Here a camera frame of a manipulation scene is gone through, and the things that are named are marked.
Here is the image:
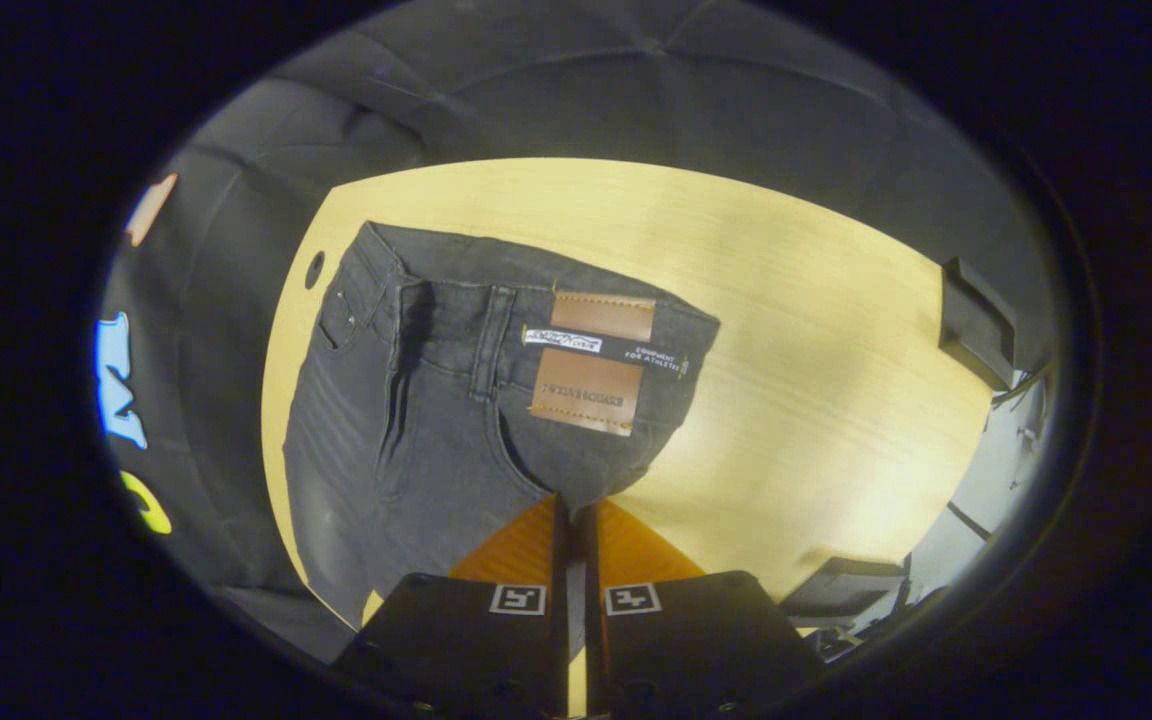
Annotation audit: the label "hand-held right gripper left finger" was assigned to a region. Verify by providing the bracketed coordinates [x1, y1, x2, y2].
[331, 494, 570, 719]

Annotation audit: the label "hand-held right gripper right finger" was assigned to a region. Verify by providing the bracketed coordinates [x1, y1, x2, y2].
[574, 497, 827, 719]

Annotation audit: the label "dark grey jeans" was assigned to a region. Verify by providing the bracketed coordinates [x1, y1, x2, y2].
[281, 220, 722, 631]

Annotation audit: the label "black flat device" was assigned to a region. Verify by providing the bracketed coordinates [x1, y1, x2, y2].
[779, 556, 913, 629]

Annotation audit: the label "black box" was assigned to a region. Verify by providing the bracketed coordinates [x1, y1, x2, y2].
[938, 257, 1018, 392]

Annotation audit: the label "black cable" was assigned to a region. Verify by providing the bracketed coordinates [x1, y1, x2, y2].
[944, 499, 995, 543]

